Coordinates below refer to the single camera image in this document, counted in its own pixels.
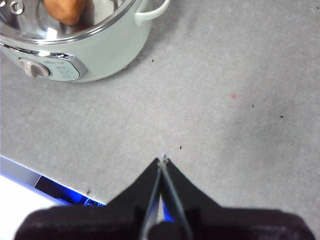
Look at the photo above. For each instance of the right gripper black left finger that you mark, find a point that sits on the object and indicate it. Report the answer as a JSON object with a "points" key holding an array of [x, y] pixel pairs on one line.
{"points": [[100, 225]]}

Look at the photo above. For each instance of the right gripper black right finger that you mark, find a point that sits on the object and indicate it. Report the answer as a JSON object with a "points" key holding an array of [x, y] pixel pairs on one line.
{"points": [[237, 225]]}

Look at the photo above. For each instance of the brown potato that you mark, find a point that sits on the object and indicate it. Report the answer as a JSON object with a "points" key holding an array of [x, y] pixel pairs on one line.
{"points": [[65, 11]]}

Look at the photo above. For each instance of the pale green electric cooking pot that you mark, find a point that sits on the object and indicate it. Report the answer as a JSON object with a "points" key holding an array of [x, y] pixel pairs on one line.
{"points": [[112, 55]]}

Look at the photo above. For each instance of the black device with blue light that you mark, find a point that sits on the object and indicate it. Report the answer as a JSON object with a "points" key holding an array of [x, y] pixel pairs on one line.
{"points": [[55, 187]]}

